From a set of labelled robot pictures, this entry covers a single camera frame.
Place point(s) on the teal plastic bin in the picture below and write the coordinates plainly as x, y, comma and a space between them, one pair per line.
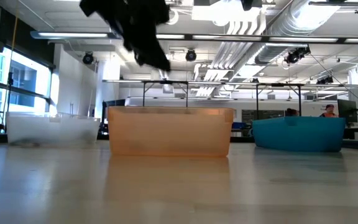
298, 133

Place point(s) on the white ceiling baffles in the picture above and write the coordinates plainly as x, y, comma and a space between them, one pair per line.
228, 56

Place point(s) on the blue chair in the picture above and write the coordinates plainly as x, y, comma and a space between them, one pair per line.
238, 125

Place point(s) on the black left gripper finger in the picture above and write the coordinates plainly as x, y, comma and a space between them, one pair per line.
140, 46
160, 53

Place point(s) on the orange plastic bin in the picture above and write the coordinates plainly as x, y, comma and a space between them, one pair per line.
169, 130

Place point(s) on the white ceiling vent duct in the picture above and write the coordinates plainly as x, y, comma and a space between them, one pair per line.
164, 75

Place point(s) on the black cart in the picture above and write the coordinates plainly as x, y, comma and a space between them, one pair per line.
117, 102

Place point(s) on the long ceiling light bar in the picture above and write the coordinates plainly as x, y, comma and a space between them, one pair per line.
259, 38

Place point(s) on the black metal frame stand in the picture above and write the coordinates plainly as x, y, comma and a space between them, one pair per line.
299, 99
144, 93

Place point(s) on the person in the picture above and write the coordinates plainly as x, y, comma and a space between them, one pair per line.
329, 110
291, 112

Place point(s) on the black monitor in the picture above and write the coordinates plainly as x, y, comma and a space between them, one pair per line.
346, 109

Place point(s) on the clear plastic bin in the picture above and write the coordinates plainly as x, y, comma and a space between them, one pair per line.
51, 130

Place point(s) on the black ceiling spotlight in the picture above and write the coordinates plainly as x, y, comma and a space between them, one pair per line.
190, 55
88, 58

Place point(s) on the silver ventilation duct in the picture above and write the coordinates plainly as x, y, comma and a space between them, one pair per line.
275, 49

